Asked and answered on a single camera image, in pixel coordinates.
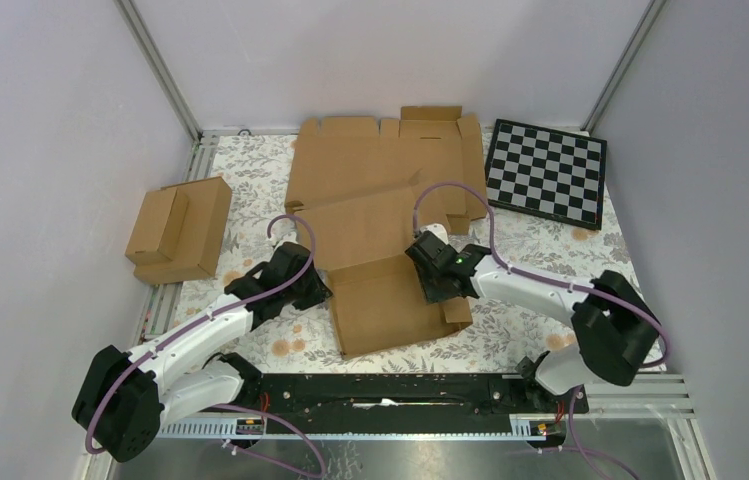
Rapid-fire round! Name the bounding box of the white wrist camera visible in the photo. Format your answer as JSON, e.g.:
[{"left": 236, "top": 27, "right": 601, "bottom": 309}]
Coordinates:
[
  {"left": 418, "top": 223, "right": 449, "bottom": 244},
  {"left": 268, "top": 219, "right": 298, "bottom": 248}
]

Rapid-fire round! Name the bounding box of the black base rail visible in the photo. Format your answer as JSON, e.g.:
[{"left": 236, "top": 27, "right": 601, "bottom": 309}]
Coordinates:
[{"left": 230, "top": 373, "right": 589, "bottom": 436}]

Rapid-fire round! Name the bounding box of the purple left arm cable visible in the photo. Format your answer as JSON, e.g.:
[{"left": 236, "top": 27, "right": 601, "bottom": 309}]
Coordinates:
[{"left": 85, "top": 214, "right": 317, "bottom": 456}]

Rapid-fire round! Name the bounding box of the black white checkerboard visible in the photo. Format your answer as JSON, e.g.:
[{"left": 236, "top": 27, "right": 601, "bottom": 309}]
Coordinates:
[{"left": 485, "top": 119, "right": 608, "bottom": 231}]

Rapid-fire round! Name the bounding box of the brown flat cardboard sheet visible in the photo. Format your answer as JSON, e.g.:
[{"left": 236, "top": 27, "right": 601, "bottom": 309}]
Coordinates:
[{"left": 284, "top": 106, "right": 487, "bottom": 234}]

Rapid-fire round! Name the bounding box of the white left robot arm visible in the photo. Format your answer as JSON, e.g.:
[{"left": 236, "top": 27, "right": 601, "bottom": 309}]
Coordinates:
[{"left": 71, "top": 242, "right": 331, "bottom": 462}]

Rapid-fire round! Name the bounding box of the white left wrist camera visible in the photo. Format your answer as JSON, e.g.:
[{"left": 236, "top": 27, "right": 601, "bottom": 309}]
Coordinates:
[{"left": 268, "top": 219, "right": 298, "bottom": 248}]

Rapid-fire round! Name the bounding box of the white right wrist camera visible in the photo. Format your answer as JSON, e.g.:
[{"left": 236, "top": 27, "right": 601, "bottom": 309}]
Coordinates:
[{"left": 418, "top": 223, "right": 449, "bottom": 244}]

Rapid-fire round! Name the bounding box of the brown cardboard box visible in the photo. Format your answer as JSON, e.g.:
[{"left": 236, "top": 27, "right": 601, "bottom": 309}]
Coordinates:
[
  {"left": 292, "top": 171, "right": 472, "bottom": 359},
  {"left": 125, "top": 177, "right": 232, "bottom": 285}
]

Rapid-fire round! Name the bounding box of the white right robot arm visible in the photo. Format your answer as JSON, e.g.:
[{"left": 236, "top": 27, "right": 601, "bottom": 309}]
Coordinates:
[{"left": 406, "top": 231, "right": 660, "bottom": 412}]

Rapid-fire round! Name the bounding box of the floral patterned table mat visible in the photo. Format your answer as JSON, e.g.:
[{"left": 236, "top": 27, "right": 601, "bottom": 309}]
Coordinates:
[{"left": 170, "top": 135, "right": 636, "bottom": 373}]

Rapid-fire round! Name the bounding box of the folded brown cardboard box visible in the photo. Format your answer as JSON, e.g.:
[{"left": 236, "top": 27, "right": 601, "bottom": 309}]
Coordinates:
[{"left": 125, "top": 177, "right": 232, "bottom": 285}]

